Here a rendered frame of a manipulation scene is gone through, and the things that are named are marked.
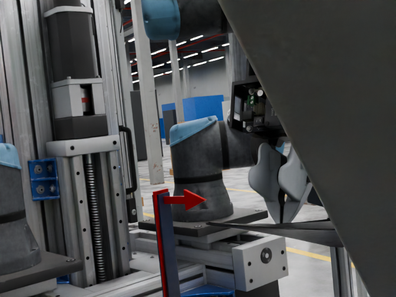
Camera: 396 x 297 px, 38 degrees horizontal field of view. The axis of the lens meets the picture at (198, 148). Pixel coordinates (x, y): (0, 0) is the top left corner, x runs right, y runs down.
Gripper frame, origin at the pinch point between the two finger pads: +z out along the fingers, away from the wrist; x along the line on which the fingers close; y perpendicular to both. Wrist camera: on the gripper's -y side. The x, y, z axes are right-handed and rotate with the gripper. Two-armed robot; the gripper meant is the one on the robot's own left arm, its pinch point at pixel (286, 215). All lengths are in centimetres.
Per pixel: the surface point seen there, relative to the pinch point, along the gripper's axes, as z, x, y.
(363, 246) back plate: 4.8, 23.2, 39.5
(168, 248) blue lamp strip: 4.5, -12.4, 4.9
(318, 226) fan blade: 1.8, 8.1, 9.2
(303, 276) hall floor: 11, -164, -348
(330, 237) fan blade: 1.8, 2.4, -6.6
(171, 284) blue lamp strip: 8.4, -12.4, 3.8
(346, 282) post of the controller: 8, -13, -50
